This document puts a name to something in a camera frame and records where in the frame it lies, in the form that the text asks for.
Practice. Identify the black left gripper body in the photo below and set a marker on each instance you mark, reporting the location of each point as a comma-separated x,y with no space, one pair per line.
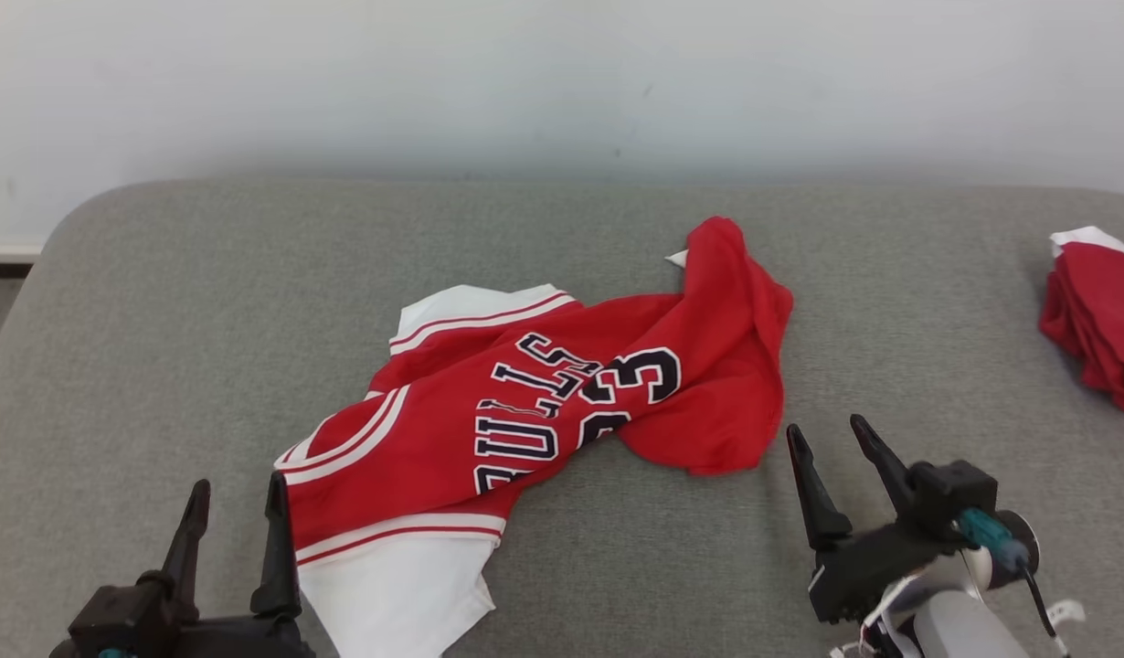
187,635

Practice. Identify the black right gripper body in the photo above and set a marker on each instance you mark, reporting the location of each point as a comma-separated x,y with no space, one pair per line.
900,557

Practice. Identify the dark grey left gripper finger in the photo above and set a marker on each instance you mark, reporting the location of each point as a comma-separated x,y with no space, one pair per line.
277,548
185,539

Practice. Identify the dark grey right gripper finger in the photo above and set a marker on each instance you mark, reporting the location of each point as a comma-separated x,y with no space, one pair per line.
818,503
886,466

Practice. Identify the red Bulls basketball jersey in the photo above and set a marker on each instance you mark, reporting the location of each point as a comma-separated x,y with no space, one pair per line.
544,402

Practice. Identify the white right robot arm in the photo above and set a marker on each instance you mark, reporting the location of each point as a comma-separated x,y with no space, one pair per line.
955,626

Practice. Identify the red and white garment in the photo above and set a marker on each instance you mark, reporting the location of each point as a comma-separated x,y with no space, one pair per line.
1101,320

